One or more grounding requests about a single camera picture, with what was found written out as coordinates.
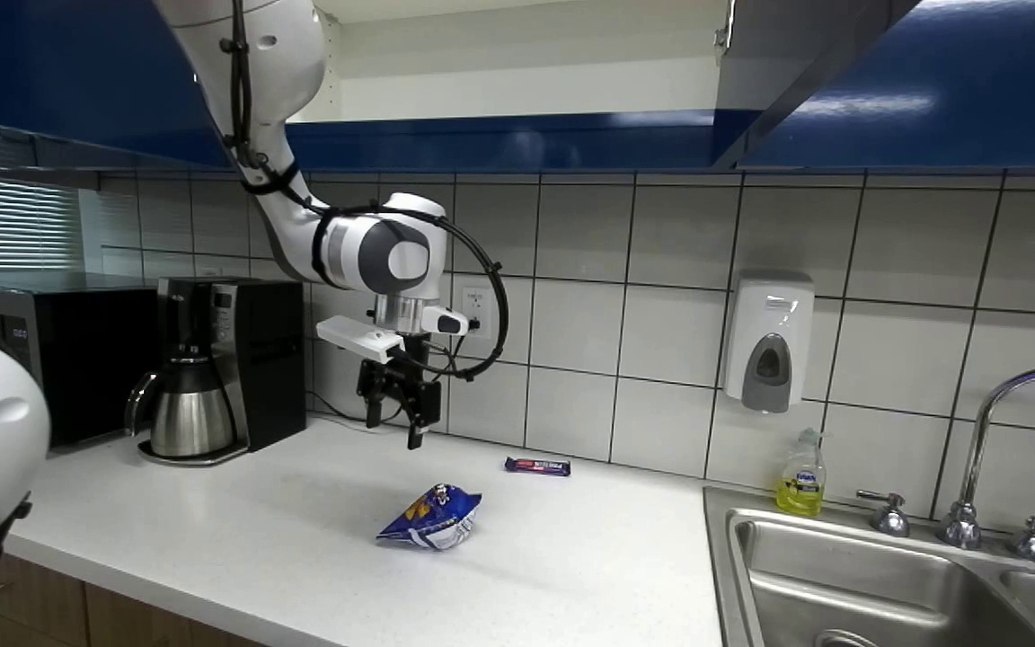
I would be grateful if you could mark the white wall soap dispenser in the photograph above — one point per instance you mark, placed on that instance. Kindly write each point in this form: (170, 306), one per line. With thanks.
(770, 347)

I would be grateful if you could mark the black microwave oven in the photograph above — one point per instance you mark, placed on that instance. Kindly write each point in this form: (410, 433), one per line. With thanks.
(87, 361)

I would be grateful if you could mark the stainless steel carafe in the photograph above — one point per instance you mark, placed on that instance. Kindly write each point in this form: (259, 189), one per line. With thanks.
(190, 416)

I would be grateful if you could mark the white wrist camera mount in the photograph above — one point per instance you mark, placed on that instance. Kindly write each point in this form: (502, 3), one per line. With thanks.
(362, 341)

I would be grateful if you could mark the open white cabinet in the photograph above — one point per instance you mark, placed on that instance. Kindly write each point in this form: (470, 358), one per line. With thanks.
(519, 86)

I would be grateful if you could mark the closed blue cabinet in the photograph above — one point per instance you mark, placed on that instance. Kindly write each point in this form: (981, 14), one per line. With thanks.
(970, 86)

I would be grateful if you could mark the metal cabinet hinge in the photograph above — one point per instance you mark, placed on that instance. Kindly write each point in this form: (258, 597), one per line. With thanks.
(728, 24)

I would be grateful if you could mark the dark blue cabinet door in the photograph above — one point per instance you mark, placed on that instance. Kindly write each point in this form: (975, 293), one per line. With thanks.
(53, 59)

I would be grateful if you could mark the small dark candy bar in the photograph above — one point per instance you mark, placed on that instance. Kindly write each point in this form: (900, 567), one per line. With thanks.
(535, 464)

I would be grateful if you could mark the wooden lower cabinet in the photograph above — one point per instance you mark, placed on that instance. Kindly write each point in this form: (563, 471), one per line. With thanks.
(87, 614)

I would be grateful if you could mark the stainless steel double sink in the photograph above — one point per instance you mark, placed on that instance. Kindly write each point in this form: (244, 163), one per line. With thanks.
(852, 586)

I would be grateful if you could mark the chrome sink faucet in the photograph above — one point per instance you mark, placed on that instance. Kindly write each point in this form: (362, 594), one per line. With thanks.
(981, 433)

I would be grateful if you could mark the blue cabinet door with hinge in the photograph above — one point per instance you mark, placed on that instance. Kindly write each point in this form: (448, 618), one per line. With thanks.
(806, 59)

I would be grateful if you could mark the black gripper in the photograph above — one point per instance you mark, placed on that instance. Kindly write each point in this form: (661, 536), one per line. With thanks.
(404, 383)

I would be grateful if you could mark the white window blinds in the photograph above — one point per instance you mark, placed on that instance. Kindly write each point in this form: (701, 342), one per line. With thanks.
(8, 229)

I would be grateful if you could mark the blue snack packet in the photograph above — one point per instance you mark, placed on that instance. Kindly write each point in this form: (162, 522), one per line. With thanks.
(434, 520)

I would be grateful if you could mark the yellow dish soap bottle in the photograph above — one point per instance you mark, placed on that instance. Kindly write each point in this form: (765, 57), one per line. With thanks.
(800, 486)

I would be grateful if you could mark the black steel coffee maker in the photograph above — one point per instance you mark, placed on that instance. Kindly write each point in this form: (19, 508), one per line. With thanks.
(267, 361)

